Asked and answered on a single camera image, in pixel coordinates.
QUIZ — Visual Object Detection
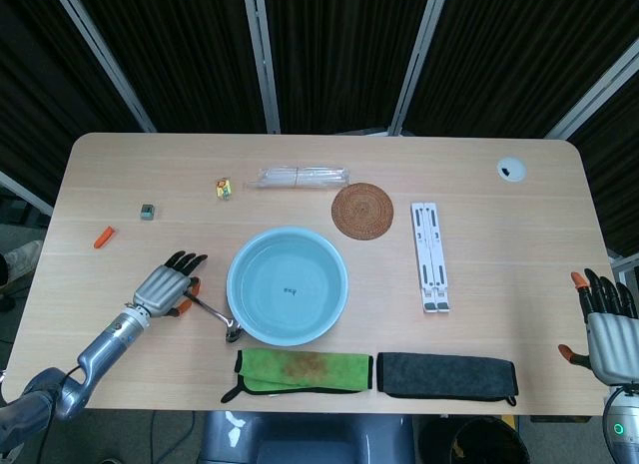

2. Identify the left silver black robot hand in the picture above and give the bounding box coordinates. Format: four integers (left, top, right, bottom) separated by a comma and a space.
132, 251, 209, 319

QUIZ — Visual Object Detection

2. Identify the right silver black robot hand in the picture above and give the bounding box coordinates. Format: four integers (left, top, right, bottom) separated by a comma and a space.
557, 267, 639, 386

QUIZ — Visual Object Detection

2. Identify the metal ladle black handle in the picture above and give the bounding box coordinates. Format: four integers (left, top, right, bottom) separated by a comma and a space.
183, 292, 243, 343

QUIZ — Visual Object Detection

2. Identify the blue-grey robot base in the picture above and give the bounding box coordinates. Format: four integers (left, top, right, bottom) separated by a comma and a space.
197, 411, 415, 464

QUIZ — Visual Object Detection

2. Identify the green folded microfiber cloth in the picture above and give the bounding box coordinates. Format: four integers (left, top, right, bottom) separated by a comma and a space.
221, 348, 374, 404

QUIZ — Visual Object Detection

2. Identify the light blue round bowl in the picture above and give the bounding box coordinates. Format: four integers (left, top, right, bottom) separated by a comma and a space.
226, 227, 349, 347

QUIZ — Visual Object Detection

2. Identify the beige sneaker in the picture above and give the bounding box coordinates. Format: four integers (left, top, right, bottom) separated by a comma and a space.
0, 240, 45, 285

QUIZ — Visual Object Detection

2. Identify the black trash bin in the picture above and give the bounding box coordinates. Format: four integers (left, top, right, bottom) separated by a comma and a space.
448, 416, 530, 464

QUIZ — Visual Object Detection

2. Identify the dark ribbed partition panel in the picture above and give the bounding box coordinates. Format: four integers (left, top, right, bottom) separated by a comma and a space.
258, 0, 435, 135
404, 0, 639, 136
0, 0, 144, 206
568, 82, 639, 258
67, 0, 269, 134

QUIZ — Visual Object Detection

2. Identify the dark grey folded cloth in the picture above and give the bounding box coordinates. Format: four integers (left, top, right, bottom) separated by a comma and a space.
375, 351, 519, 408

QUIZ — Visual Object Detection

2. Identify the clear plastic straw packet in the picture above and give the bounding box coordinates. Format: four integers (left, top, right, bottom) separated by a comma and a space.
243, 167, 352, 192

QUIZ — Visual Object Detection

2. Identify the brown woven round coaster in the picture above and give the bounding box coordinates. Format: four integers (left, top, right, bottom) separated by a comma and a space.
331, 182, 395, 241

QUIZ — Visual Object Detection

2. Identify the white folding laptop stand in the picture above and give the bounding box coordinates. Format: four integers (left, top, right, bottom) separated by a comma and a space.
410, 202, 453, 314

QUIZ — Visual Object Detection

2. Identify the grey metal partition post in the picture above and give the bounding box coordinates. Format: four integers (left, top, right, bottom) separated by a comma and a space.
543, 49, 639, 140
49, 0, 158, 134
242, 0, 282, 135
0, 170, 55, 217
386, 0, 450, 137
608, 253, 639, 288

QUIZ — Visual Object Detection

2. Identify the white table cable grommet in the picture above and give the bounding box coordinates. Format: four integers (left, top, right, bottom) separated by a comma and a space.
496, 157, 527, 184

